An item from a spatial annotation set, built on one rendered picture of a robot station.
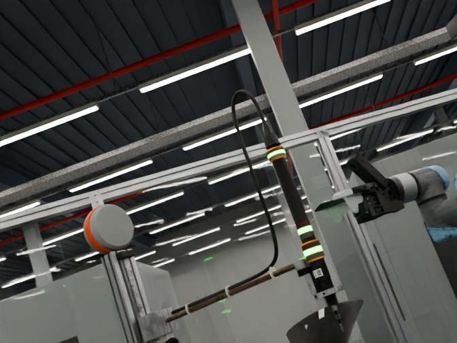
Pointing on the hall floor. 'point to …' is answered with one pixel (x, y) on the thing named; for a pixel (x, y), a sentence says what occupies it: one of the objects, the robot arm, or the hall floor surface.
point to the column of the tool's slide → (124, 295)
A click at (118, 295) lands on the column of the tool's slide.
